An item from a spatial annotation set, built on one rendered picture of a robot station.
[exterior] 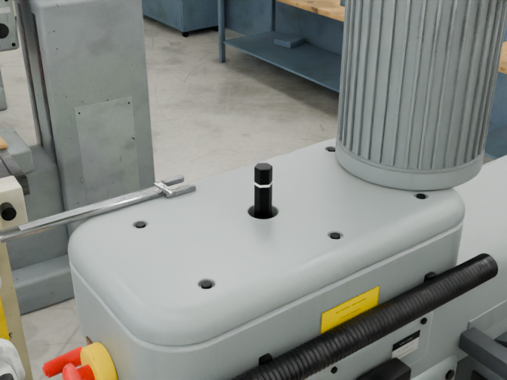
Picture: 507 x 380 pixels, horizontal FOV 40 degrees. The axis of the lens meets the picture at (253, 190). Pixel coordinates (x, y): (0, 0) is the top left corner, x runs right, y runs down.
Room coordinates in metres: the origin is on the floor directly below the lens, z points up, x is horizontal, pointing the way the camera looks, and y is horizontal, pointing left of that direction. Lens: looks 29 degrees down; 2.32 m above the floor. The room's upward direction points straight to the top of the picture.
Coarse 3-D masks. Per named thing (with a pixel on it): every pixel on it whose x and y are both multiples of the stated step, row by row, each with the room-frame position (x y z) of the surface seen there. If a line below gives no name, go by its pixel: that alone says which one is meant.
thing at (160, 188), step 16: (176, 176) 0.81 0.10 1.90; (144, 192) 0.76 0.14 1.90; (160, 192) 0.76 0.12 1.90; (176, 192) 0.77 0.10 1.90; (80, 208) 0.72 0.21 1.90; (96, 208) 0.72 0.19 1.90; (112, 208) 0.73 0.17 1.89; (32, 224) 0.69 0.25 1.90; (48, 224) 0.69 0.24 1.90; (64, 224) 0.70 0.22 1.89; (0, 240) 0.66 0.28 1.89
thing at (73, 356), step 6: (78, 348) 0.69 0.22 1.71; (66, 354) 0.68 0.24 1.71; (72, 354) 0.68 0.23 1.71; (78, 354) 0.68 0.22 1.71; (54, 360) 0.66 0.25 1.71; (60, 360) 0.67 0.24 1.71; (66, 360) 0.67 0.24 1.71; (72, 360) 0.67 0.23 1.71; (78, 360) 0.67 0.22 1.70; (42, 366) 0.66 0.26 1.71; (48, 366) 0.66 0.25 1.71; (54, 366) 0.66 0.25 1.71; (60, 366) 0.66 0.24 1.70; (48, 372) 0.65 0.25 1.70; (54, 372) 0.65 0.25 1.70; (60, 372) 0.66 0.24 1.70
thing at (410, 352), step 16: (416, 320) 0.73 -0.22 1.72; (384, 336) 0.70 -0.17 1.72; (400, 336) 0.71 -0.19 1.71; (416, 336) 0.73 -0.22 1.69; (368, 352) 0.68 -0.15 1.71; (384, 352) 0.70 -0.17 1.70; (400, 352) 0.71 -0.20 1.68; (416, 352) 0.74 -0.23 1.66; (336, 368) 0.64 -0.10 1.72; (352, 368) 0.66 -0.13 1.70; (368, 368) 0.68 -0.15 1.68
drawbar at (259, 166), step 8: (256, 168) 0.73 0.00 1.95; (264, 168) 0.72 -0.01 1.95; (256, 176) 0.73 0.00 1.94; (264, 176) 0.72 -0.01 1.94; (264, 184) 0.72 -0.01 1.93; (256, 192) 0.73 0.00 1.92; (264, 192) 0.72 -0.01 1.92; (256, 200) 0.73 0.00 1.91; (264, 200) 0.72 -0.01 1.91; (256, 208) 0.73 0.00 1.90; (264, 208) 0.72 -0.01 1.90; (256, 216) 0.73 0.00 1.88; (264, 216) 0.72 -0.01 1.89
